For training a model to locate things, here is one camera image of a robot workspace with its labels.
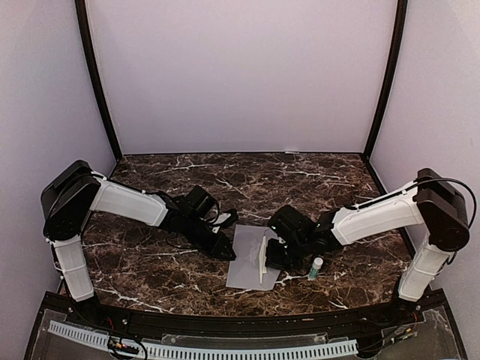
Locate small circuit board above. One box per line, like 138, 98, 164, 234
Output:
106, 337, 140, 356

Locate right black frame post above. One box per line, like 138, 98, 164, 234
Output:
362, 0, 408, 161

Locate left black frame post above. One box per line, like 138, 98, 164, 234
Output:
74, 0, 123, 162

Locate black frame post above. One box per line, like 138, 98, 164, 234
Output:
74, 0, 123, 162
362, 0, 408, 161

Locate grey envelope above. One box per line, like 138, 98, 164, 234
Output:
226, 225, 281, 291

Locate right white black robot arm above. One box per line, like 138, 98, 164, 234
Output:
259, 168, 477, 326

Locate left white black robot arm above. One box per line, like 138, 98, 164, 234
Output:
40, 160, 239, 327

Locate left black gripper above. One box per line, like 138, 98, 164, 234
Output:
182, 216, 236, 261

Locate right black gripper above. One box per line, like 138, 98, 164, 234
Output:
265, 236, 311, 272

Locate black front rail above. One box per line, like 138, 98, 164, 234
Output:
40, 290, 447, 338

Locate white slotted cable duct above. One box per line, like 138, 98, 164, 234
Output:
48, 321, 358, 359

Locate green glue stick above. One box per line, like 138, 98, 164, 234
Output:
307, 257, 323, 281

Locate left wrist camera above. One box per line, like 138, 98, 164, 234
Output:
212, 208, 239, 233

